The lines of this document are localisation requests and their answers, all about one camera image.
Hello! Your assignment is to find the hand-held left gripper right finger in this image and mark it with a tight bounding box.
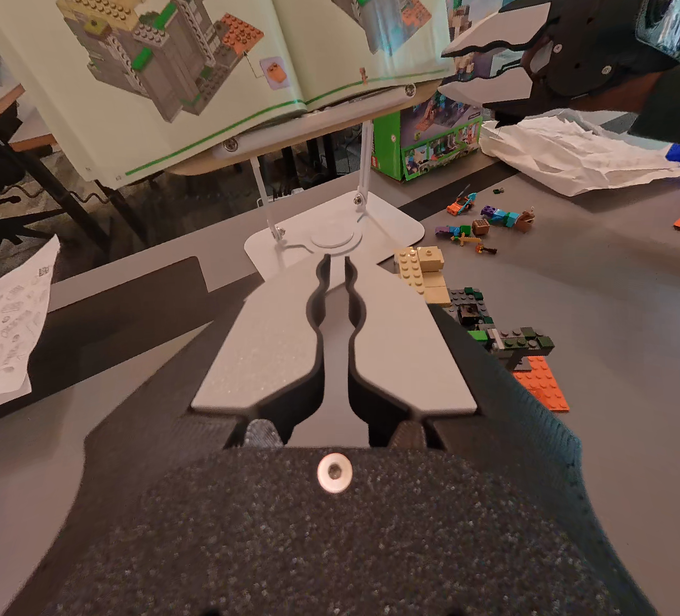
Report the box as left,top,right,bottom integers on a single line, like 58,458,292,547
344,256,479,441

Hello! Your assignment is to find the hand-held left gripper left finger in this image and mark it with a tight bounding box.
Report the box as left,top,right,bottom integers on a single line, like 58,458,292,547
190,255,331,439

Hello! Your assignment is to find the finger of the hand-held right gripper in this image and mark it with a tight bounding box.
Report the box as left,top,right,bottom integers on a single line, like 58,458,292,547
437,65,536,109
441,1,554,60

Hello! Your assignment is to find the grey tan lego building model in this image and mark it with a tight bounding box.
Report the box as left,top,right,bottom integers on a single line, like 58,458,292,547
394,245,570,413

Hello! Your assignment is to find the grey desk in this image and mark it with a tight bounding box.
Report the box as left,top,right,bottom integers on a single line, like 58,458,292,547
0,156,680,614

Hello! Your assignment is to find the person's right hand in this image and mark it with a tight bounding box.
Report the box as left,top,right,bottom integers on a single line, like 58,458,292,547
563,72,680,142

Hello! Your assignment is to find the white crumpled paper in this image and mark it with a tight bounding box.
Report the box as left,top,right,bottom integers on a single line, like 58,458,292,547
481,114,680,198

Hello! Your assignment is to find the green lego set box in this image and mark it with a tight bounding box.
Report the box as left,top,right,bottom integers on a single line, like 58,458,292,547
372,0,515,182

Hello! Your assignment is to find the purple blue lego figure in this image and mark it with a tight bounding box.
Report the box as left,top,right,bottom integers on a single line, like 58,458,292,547
481,206,520,230

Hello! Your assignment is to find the green purple lego figure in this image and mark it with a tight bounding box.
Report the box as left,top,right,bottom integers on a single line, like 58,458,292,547
436,224,481,247

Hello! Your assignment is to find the white book stand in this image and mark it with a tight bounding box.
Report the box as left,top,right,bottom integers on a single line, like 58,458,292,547
165,80,443,289

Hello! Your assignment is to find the white printed paper sheet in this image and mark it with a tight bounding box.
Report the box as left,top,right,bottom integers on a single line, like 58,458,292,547
0,234,61,410

